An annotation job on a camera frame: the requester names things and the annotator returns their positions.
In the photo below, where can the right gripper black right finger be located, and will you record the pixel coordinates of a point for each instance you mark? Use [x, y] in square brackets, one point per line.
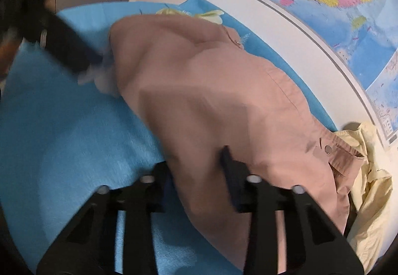
[289, 232]

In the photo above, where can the blue floral bed sheet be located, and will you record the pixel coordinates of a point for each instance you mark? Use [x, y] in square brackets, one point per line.
[61, 140]

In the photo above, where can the pink jacket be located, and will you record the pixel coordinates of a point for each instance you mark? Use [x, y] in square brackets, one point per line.
[198, 90]

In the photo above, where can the cream yellow garment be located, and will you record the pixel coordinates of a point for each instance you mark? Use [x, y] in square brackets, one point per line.
[370, 195]

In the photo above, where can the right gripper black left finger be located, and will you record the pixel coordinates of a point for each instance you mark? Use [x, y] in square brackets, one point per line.
[87, 244]

